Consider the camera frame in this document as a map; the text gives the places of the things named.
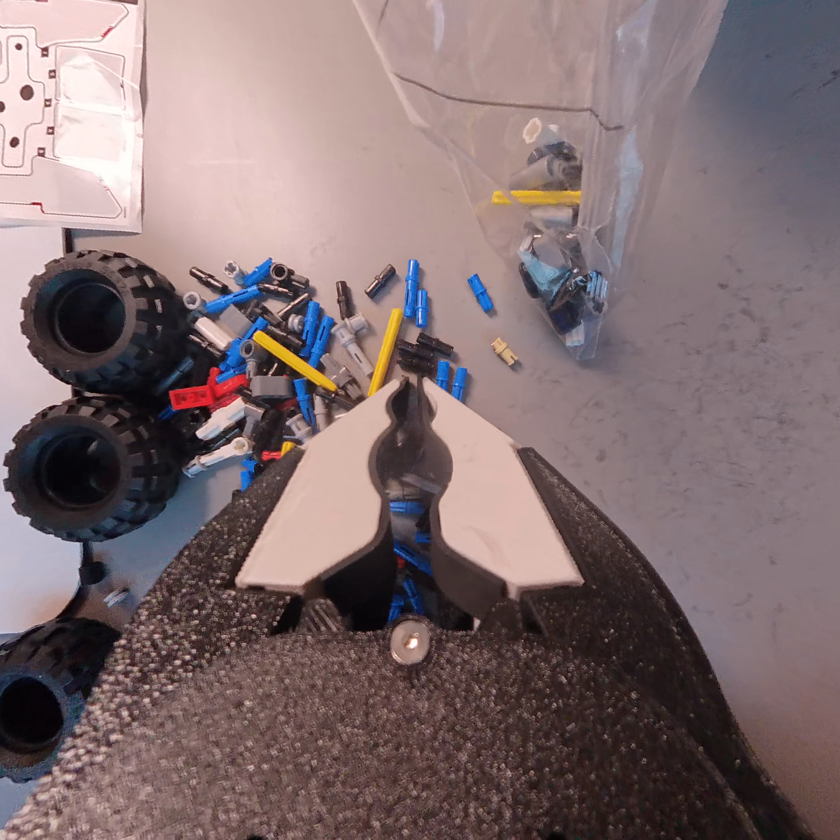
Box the grey desk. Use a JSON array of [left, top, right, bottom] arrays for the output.
[[0, 0, 840, 840]]

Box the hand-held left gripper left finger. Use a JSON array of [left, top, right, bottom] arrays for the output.
[[237, 381, 418, 594]]

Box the white sticker sheet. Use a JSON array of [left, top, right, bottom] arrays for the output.
[[0, 0, 145, 231]]

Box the black toy tire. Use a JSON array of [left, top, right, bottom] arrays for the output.
[[20, 252, 191, 395], [3, 397, 178, 542], [0, 617, 126, 786]]

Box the white booklet stand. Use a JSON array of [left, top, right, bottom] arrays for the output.
[[0, 226, 99, 637]]

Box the clear plastic bag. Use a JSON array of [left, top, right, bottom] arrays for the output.
[[352, 0, 729, 366]]

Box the pile of small toy parts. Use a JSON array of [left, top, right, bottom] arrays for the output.
[[164, 256, 526, 618]]

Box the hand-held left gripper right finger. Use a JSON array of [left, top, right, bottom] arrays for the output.
[[423, 378, 582, 594]]

